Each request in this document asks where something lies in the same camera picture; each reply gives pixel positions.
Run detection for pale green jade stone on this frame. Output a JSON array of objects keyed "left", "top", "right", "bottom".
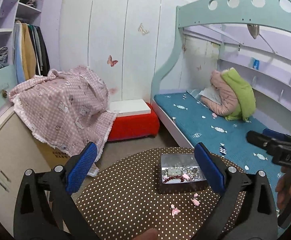
[{"left": 167, "top": 167, "right": 182, "bottom": 177}]

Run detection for beige butterfly sticker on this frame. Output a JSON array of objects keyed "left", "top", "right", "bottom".
[{"left": 137, "top": 23, "right": 150, "bottom": 36}]

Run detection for brown polka dot tablecloth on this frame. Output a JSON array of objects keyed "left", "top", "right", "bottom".
[{"left": 77, "top": 147, "right": 220, "bottom": 239}]

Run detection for pink white charm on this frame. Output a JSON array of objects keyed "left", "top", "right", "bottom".
[{"left": 170, "top": 204, "right": 181, "bottom": 217}]

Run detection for white wardrobe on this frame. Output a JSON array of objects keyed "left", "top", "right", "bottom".
[{"left": 59, "top": 0, "right": 185, "bottom": 101}]

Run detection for pink butterfly sticker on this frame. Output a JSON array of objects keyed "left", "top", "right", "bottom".
[{"left": 107, "top": 55, "right": 118, "bottom": 67}]

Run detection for white foam board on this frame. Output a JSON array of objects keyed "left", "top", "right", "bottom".
[{"left": 109, "top": 99, "right": 151, "bottom": 117}]

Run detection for blue box on shelf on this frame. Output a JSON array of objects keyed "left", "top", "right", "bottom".
[{"left": 251, "top": 58, "right": 260, "bottom": 70}]

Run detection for teal bed mattress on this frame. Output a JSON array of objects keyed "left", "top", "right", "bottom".
[{"left": 153, "top": 92, "right": 283, "bottom": 191}]

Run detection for red bead bracelet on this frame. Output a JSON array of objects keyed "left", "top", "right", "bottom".
[{"left": 162, "top": 175, "right": 186, "bottom": 183}]

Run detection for person's left hand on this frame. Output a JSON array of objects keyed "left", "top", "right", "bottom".
[{"left": 133, "top": 229, "right": 158, "bottom": 240}]

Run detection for teal bunk bed frame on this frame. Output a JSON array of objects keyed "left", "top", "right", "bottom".
[{"left": 150, "top": 0, "right": 291, "bottom": 151}]

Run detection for beige cabinet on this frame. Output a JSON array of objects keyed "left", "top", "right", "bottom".
[{"left": 0, "top": 108, "right": 51, "bottom": 233}]

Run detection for red ottoman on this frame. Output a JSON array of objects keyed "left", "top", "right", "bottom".
[{"left": 108, "top": 103, "right": 160, "bottom": 141}]

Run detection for green pillow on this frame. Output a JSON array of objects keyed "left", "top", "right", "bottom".
[{"left": 221, "top": 68, "right": 256, "bottom": 121}]

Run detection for person's right hand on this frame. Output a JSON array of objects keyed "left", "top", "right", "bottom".
[{"left": 275, "top": 167, "right": 291, "bottom": 210}]

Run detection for silver chain necklace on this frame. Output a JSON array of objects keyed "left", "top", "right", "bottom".
[{"left": 181, "top": 166, "right": 204, "bottom": 181}]

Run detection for hanging clothes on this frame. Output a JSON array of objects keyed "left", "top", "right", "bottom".
[{"left": 13, "top": 21, "right": 50, "bottom": 83}]

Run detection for dark metal tin box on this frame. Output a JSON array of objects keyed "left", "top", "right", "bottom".
[{"left": 157, "top": 153, "right": 208, "bottom": 194}]

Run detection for pink checkered cloth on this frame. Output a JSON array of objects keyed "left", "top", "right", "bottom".
[{"left": 8, "top": 64, "right": 117, "bottom": 159}]

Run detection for pink quilted jacket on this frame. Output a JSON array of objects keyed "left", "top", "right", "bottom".
[{"left": 201, "top": 70, "right": 239, "bottom": 116}]

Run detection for pink bear charm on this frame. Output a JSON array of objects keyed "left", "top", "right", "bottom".
[{"left": 191, "top": 193, "right": 200, "bottom": 206}]

